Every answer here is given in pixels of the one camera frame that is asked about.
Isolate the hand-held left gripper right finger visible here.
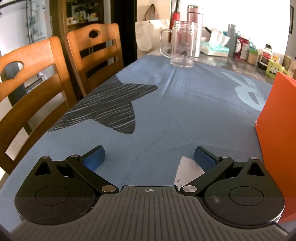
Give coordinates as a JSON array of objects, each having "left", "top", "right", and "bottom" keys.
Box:
[{"left": 179, "top": 146, "right": 270, "bottom": 196}]

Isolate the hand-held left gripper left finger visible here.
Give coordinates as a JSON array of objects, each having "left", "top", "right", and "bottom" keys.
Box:
[{"left": 28, "top": 146, "right": 119, "bottom": 194}]

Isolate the orange cardboard box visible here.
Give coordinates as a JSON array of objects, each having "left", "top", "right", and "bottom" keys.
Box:
[{"left": 254, "top": 71, "right": 296, "bottom": 224}]

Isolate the blue printed tablecloth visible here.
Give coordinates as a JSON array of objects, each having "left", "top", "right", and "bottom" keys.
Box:
[{"left": 0, "top": 55, "right": 285, "bottom": 232}]

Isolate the teal tissue pack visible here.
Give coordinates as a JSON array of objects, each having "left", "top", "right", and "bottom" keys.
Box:
[{"left": 199, "top": 41, "right": 230, "bottom": 57}]

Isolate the small beige jar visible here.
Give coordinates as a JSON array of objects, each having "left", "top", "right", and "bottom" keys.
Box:
[{"left": 247, "top": 45, "right": 258, "bottom": 65}]

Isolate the wooden dining chair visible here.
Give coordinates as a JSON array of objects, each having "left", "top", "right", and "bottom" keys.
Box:
[
  {"left": 0, "top": 36, "right": 78, "bottom": 176},
  {"left": 67, "top": 23, "right": 124, "bottom": 98}
]

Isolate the green panda mug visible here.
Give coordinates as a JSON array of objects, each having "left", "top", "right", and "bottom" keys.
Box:
[{"left": 266, "top": 59, "right": 291, "bottom": 77}]

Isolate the red label jar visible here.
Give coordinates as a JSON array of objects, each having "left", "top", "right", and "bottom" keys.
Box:
[{"left": 234, "top": 37, "right": 250, "bottom": 61}]

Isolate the dark glass bottle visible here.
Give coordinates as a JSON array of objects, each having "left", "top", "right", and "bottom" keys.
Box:
[{"left": 258, "top": 44, "right": 273, "bottom": 70}]

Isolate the grey plastic bottle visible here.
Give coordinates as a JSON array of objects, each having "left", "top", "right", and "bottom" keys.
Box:
[{"left": 225, "top": 24, "right": 238, "bottom": 57}]

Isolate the brown cardboard carton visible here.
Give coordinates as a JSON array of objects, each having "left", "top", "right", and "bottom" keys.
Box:
[{"left": 283, "top": 55, "right": 296, "bottom": 77}]

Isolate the dark wooden shelf cabinet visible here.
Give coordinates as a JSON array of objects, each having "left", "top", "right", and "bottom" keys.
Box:
[{"left": 49, "top": 0, "right": 137, "bottom": 70}]

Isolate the white tote bag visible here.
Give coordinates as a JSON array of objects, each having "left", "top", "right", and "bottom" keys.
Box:
[{"left": 135, "top": 4, "right": 171, "bottom": 52}]

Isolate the pink thermos bottle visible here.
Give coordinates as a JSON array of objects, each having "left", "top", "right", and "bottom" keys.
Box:
[{"left": 186, "top": 5, "right": 204, "bottom": 58}]

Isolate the red folded umbrella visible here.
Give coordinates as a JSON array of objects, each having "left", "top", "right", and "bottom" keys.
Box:
[{"left": 171, "top": 0, "right": 181, "bottom": 30}]

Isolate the black metal rack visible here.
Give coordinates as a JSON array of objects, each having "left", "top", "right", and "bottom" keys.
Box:
[{"left": 23, "top": 0, "right": 48, "bottom": 45}]

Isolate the clear glass handled mug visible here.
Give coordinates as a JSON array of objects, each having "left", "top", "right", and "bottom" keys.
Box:
[{"left": 160, "top": 20, "right": 199, "bottom": 68}]

